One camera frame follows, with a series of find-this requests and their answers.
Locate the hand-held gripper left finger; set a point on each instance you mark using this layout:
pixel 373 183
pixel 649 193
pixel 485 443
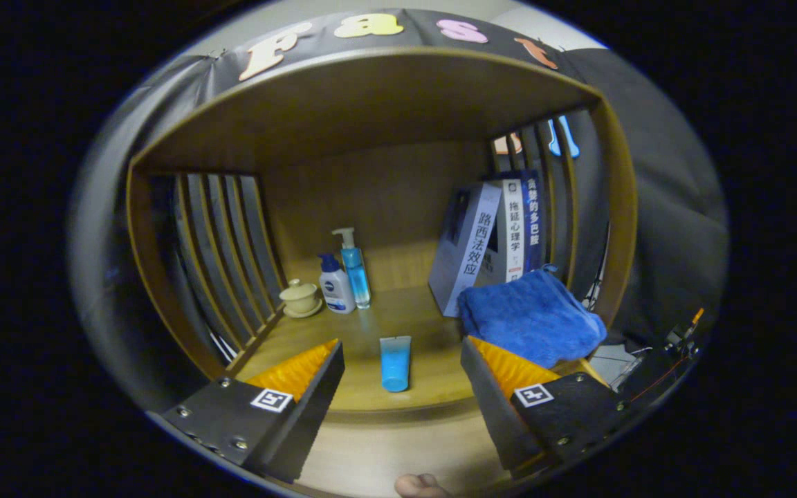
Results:
pixel 315 401

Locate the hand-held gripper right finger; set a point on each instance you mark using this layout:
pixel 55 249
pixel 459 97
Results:
pixel 488 401

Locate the light blue tube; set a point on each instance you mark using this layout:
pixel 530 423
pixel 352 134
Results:
pixel 396 366

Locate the wooden countertop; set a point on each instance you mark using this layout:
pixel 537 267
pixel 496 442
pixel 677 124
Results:
pixel 371 325

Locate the wooden cabinet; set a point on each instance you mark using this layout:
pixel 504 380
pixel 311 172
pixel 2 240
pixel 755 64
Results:
pixel 371 104

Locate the blue folded towel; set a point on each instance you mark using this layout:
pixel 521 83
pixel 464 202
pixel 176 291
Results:
pixel 530 318

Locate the beige lidded teacup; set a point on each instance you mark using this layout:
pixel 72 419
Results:
pixel 299 299

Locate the white lotion bottle blue cap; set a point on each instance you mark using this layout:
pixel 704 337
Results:
pixel 337 294

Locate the blue pump bottle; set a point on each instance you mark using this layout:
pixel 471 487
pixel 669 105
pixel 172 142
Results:
pixel 357 277

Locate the grey leaning book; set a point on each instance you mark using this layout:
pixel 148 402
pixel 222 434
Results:
pixel 464 263

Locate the white spine book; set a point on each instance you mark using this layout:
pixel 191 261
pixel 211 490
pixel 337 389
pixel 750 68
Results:
pixel 512 235

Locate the dark blue book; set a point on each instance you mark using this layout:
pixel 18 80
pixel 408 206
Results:
pixel 533 221

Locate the black backdrop cloth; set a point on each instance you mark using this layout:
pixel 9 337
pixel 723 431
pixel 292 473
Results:
pixel 668 207

